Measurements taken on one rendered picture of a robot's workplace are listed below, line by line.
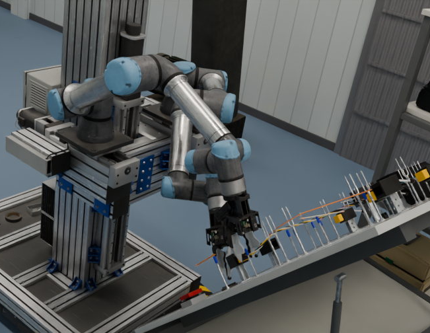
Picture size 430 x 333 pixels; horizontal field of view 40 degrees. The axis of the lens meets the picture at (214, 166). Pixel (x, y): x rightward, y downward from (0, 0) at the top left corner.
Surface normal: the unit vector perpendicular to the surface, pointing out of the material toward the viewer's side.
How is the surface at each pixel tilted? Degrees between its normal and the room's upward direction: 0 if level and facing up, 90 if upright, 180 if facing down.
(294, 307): 0
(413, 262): 90
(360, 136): 90
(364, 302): 0
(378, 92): 90
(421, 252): 4
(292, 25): 90
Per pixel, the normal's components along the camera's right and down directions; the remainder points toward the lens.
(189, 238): 0.16, -0.88
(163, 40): -0.61, 0.27
